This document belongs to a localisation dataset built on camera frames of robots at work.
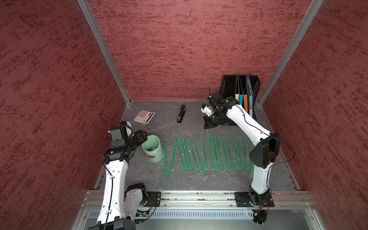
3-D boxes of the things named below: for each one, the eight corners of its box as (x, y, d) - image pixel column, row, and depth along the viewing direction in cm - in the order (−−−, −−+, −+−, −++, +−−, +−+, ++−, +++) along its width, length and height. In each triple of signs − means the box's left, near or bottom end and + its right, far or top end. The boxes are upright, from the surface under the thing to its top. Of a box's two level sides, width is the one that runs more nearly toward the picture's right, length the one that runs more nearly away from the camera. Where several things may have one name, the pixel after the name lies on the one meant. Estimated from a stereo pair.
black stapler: (176, 122, 110) (176, 118, 105) (182, 108, 119) (182, 104, 115) (180, 123, 109) (180, 119, 105) (186, 109, 118) (186, 105, 114)
